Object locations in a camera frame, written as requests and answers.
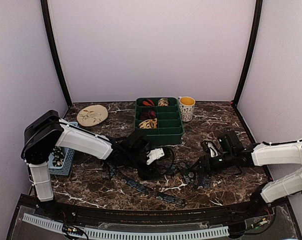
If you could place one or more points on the white slotted cable duct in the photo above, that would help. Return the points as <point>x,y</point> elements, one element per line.
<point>89,233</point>

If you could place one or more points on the floral cream rolled tie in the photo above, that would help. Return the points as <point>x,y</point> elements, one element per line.
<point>163,102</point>

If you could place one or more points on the light blue plastic basket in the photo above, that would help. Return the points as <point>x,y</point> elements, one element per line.
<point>64,170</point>

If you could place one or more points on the maroon navy striped rolled tie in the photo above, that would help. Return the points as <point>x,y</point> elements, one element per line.
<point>147,115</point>

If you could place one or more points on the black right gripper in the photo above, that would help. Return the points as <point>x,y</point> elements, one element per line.
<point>204,159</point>

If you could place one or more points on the green compartment organizer tray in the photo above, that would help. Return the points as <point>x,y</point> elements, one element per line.
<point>170,128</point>

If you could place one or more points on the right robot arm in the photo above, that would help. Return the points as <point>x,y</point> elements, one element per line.
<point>234,153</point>

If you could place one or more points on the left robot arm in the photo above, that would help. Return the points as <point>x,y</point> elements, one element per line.
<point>50,131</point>

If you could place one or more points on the black front rail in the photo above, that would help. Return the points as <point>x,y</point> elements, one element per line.
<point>230,214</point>

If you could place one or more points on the black white patterned tie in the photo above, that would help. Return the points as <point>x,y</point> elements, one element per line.
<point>58,157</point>

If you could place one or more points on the yellow patterned rolled tie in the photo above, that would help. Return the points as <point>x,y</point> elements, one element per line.
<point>148,124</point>

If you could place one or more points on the red navy striped rolled tie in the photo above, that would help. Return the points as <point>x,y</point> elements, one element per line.
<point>147,102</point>

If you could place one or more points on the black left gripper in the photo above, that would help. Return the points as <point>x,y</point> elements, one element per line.
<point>148,172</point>

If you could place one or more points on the dark floral necktie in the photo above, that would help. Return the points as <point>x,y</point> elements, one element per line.
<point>192,179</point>

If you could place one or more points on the right black frame post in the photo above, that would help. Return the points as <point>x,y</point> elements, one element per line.
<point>249,52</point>

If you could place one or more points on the left black frame post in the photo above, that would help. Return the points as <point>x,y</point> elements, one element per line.
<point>54,51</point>

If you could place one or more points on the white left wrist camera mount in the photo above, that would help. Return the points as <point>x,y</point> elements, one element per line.
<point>154,155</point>

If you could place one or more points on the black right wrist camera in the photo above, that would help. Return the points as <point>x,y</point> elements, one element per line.
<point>229,141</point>

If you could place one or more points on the white mug yellow inside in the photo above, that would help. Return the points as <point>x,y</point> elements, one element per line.
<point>186,107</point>

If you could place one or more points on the round bird-pattern plate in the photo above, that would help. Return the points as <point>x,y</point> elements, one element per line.
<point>92,115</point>

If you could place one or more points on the black frame post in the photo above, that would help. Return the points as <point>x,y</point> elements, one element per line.
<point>249,52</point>
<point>54,51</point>

